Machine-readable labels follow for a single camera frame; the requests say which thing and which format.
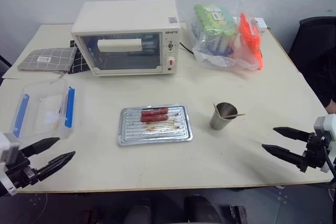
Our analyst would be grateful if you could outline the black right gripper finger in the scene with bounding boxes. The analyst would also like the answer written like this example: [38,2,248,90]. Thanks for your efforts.
[261,143,307,169]
[272,126,316,143]

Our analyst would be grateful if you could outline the clear container with blue clips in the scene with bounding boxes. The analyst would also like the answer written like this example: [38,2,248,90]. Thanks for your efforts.
[9,79,77,141]

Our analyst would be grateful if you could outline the green wrapped pack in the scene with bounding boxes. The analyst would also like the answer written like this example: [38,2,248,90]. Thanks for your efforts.
[193,3,237,57]

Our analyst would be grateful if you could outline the stainless steel cup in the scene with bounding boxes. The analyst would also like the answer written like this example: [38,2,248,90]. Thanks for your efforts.
[209,102,238,131]

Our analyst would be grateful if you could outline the silver ribbed metal tray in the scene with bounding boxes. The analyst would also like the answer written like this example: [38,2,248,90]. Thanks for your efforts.
[117,104,194,147]

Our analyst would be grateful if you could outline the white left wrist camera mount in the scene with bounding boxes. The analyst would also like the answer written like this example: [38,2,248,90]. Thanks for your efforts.
[0,132,21,196]

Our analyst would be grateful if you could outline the black oven power cord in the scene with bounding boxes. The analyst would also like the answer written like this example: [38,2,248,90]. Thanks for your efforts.
[179,41,197,55]

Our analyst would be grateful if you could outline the orange plastic item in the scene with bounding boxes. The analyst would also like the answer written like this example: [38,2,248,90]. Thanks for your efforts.
[238,13,264,71]

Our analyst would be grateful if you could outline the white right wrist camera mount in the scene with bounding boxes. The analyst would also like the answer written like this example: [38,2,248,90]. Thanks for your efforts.
[313,113,336,174]

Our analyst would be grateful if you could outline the red sausage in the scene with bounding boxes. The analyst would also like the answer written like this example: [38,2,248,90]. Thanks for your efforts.
[141,107,169,116]
[141,113,169,123]

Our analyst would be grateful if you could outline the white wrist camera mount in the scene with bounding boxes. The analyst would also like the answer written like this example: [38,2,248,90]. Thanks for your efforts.
[0,132,21,196]
[313,113,336,174]

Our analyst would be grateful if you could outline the black checked fabric pouch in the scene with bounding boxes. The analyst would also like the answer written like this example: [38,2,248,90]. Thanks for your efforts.
[67,39,91,75]

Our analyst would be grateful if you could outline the clear plastic bag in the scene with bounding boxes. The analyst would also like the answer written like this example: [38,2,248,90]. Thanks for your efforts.
[188,0,265,74]

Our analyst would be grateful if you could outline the grey checked fabric pouch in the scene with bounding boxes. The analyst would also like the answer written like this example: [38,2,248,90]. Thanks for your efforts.
[17,47,78,75]

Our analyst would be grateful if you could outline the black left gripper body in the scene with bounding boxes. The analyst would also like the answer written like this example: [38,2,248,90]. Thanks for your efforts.
[4,153,40,189]

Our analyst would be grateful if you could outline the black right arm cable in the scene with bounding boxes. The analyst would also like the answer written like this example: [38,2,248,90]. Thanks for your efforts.
[322,145,336,183]

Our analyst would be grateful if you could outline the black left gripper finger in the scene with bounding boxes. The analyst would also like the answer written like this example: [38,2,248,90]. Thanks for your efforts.
[20,137,61,158]
[36,151,77,182]

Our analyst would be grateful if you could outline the cream toaster oven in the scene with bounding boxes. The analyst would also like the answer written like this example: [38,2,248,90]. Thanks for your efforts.
[71,0,182,77]

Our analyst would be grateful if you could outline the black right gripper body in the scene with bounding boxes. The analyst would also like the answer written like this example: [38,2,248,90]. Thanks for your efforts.
[299,132,332,174]

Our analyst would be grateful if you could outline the black office chair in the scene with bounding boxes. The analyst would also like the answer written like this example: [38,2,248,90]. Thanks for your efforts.
[288,16,336,108]

